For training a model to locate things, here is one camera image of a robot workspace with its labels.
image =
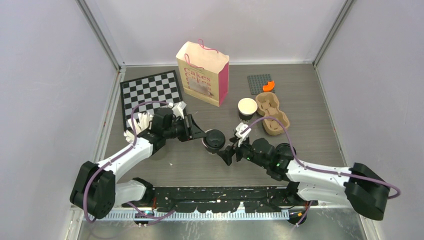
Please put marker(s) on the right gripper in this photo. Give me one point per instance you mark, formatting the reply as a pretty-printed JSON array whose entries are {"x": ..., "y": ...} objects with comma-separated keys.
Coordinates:
[{"x": 227, "y": 153}]

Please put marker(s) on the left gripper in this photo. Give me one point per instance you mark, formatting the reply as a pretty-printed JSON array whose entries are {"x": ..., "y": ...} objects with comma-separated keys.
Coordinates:
[{"x": 191, "y": 132}]

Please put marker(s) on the black plastic cup lid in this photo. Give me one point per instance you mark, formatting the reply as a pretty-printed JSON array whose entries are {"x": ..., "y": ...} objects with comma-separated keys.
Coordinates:
[{"x": 215, "y": 138}]

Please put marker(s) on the black paper coffee cup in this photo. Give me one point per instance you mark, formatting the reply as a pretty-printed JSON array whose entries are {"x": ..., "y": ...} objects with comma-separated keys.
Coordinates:
[{"x": 211, "y": 150}]

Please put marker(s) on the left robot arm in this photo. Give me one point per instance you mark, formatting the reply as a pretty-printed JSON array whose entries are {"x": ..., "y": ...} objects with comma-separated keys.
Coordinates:
[{"x": 96, "y": 189}]

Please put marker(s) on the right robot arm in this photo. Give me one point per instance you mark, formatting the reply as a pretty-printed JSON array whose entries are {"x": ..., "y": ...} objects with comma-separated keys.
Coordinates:
[{"x": 358, "y": 186}]

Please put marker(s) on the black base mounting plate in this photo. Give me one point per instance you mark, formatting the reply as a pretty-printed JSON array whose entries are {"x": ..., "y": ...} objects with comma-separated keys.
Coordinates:
[{"x": 254, "y": 199}]

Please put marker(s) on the black white chessboard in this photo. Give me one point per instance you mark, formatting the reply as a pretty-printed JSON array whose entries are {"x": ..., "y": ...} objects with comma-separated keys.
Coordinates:
[{"x": 163, "y": 87}]

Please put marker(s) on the paper cakes gift bag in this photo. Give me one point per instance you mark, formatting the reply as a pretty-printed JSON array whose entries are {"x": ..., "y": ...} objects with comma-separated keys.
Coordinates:
[{"x": 204, "y": 72}]

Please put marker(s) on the brown cardboard cup carrier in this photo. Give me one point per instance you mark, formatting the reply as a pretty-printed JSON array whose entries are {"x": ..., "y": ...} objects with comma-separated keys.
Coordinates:
[{"x": 268, "y": 105}]

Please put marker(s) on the grey lego baseplate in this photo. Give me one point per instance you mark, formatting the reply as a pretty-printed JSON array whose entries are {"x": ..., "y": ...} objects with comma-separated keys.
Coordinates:
[{"x": 256, "y": 82}]

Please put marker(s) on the orange plastic piece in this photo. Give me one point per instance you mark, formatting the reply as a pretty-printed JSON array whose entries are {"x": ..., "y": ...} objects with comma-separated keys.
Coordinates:
[{"x": 269, "y": 86}]

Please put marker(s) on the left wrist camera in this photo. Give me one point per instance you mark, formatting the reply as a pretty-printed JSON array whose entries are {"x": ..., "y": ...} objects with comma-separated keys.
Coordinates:
[{"x": 177, "y": 109}]

